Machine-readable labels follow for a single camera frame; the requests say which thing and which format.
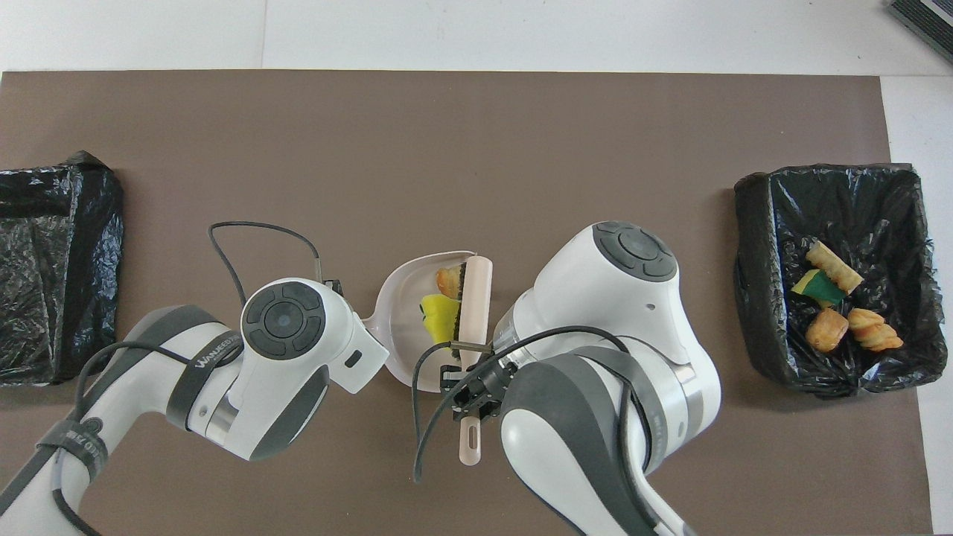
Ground brown paper mat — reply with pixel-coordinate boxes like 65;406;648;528
0;71;935;536

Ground green yellow sponge wedge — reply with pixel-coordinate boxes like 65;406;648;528
791;268;847;309

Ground plain yellow sponge piece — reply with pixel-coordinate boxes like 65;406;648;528
419;294;461;330

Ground beige plastic dustpan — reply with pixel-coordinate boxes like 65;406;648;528
360;251;477;392

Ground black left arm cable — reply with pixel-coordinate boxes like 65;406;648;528
0;221;326;536

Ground grey ribbed device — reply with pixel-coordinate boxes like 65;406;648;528
886;0;953;64

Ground flaky croissant piece with peel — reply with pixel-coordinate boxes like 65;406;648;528
436;266;468;299

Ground brown bread roll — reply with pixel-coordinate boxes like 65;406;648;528
806;308;850;354

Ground orange striped croissant piece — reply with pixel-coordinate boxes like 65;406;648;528
848;307;905;353

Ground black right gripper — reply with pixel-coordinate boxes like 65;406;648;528
441;356;516;424

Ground beige brush black bristles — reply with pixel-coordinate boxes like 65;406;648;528
447;257;494;467

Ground black bag lined bin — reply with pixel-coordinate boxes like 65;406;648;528
733;164;948;398
0;151;125;386

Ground pale croissant piece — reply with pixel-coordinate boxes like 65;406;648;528
806;240;865;296

